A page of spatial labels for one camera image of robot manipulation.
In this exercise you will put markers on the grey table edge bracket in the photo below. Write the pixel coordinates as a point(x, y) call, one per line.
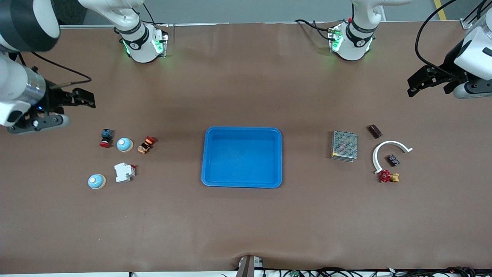
point(248, 267)

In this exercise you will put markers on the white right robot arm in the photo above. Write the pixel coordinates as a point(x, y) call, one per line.
point(11, 80)

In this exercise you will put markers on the aluminium table edge rail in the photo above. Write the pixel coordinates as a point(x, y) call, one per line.
point(84, 26)

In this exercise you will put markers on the aluminium frame corner post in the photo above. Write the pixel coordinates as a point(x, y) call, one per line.
point(467, 24)

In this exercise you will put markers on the black silver-striped capacitor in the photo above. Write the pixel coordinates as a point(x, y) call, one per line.
point(393, 160)

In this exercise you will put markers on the white circuit breaker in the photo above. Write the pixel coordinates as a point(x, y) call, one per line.
point(123, 172)

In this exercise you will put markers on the white curved plastic arc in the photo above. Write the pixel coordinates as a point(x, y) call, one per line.
point(374, 157)

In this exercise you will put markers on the red orange emergency switch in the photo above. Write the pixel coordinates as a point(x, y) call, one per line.
point(145, 146)

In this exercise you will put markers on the dark brown glossy capacitor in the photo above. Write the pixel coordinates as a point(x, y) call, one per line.
point(374, 131)

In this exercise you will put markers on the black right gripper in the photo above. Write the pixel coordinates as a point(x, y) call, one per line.
point(52, 99)

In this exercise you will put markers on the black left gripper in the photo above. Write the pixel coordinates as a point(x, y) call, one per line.
point(450, 64)

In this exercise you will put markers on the right base connector bracket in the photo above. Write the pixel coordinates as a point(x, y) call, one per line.
point(159, 45)

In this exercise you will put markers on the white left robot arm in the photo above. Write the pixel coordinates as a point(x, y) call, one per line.
point(355, 44)

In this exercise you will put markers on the metal mesh power supply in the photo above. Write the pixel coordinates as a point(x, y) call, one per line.
point(344, 145)

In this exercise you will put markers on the light blue call bell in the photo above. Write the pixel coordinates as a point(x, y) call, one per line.
point(125, 145)
point(97, 182)

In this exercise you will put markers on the red push button blue body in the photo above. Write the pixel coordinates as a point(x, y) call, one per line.
point(106, 135)

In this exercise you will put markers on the blue plastic tray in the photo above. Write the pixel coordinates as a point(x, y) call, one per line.
point(246, 157)

